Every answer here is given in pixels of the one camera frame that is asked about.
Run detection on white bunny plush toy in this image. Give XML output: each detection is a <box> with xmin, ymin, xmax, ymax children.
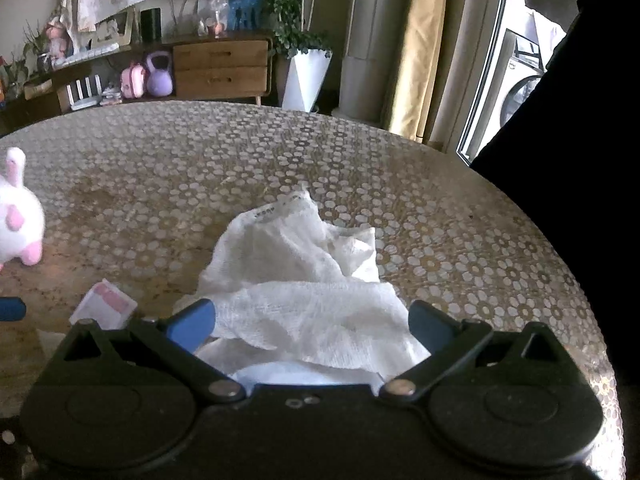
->
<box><xmin>0</xmin><ymin>147</ymin><xmax>46</xmax><ymax>273</ymax></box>

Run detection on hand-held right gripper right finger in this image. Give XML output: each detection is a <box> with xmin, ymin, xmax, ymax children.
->
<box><xmin>377</xmin><ymin>300</ymin><xmax>566</xmax><ymax>404</ymax></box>

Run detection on white standing air conditioner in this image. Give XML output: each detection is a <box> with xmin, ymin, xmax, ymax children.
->
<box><xmin>332</xmin><ymin>0</ymin><xmax>426</xmax><ymax>126</ymax></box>

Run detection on black coat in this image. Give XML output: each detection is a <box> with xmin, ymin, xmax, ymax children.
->
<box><xmin>470</xmin><ymin>0</ymin><xmax>640</xmax><ymax>386</ymax></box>

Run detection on black speaker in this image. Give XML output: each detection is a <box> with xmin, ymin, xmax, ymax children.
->
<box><xmin>140</xmin><ymin>7</ymin><xmax>162</xmax><ymax>43</ymax></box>

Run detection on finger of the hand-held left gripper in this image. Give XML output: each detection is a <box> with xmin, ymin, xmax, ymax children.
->
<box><xmin>0</xmin><ymin>297</ymin><xmax>27</xmax><ymax>322</ymax></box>

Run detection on light photo frame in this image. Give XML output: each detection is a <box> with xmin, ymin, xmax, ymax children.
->
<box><xmin>90</xmin><ymin>10</ymin><xmax>135</xmax><ymax>47</ymax></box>

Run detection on washing machine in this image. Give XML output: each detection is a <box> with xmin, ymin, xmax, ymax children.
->
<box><xmin>500</xmin><ymin>27</ymin><xmax>551</xmax><ymax>128</ymax></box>

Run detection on white keyboard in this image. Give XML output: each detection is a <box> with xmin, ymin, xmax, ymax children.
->
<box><xmin>52</xmin><ymin>42</ymin><xmax>121</xmax><ymax>68</ymax></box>

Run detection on purple kettlebell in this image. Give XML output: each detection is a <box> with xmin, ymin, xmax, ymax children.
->
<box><xmin>145</xmin><ymin>51</ymin><xmax>174</xmax><ymax>97</ymax></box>

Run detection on white router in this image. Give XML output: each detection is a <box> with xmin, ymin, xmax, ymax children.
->
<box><xmin>66</xmin><ymin>75</ymin><xmax>103</xmax><ymax>112</ymax></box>

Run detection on pink toy case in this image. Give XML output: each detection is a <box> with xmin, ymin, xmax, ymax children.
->
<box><xmin>120</xmin><ymin>62</ymin><xmax>147</xmax><ymax>99</ymax></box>

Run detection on white gauze cloth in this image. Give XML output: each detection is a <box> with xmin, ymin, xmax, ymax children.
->
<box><xmin>195</xmin><ymin>185</ymin><xmax>433</xmax><ymax>381</ymax></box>

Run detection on potted green plant white pot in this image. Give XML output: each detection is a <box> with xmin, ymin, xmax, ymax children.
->
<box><xmin>240</xmin><ymin>0</ymin><xmax>333</xmax><ymax>113</ymax></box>

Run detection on small white pink packet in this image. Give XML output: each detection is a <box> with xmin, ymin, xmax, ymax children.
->
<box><xmin>69</xmin><ymin>278</ymin><xmax>138</xmax><ymax>331</ymax></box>

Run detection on pink doll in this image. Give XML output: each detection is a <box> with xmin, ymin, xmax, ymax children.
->
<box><xmin>45</xmin><ymin>16</ymin><xmax>71</xmax><ymax>61</ymax></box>

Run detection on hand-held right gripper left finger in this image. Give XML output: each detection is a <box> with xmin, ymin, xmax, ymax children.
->
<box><xmin>46</xmin><ymin>299</ymin><xmax>248</xmax><ymax>404</ymax></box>

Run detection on wooden sideboard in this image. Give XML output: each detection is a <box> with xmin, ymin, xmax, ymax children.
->
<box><xmin>0</xmin><ymin>30</ymin><xmax>276</xmax><ymax>131</ymax></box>

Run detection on yellow curtain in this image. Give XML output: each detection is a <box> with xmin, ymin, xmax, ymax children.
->
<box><xmin>387</xmin><ymin>0</ymin><xmax>453</xmax><ymax>143</ymax></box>

